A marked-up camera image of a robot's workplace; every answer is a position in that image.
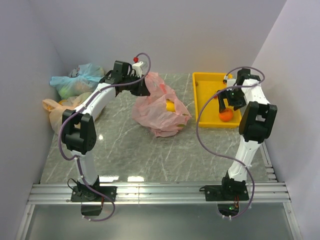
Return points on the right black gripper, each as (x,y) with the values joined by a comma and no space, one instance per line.
(237,105)

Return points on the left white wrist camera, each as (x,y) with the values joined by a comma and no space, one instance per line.
(138,68)

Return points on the pink plastic bag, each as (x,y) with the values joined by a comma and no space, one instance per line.
(150,111)

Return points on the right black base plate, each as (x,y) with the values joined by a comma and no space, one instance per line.
(219,193)

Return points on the orange tied plastic bag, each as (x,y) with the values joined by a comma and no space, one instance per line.
(56,109)

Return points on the aluminium front rail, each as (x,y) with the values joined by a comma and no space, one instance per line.
(131,193)

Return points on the blue tied plastic bag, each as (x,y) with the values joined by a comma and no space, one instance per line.
(82,79)

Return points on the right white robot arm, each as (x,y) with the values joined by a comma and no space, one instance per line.
(236,175)

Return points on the yellow plastic tray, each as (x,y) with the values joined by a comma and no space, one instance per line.
(205,85)

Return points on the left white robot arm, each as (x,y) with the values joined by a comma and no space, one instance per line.
(78,131)

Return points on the yellow fake lemon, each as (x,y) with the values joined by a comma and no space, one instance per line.
(170,106)

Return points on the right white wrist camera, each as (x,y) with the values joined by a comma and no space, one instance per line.
(228,80)

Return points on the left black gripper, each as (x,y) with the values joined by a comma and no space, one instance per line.
(142,90)

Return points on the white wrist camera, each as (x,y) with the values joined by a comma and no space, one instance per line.
(138,68)
(228,80)

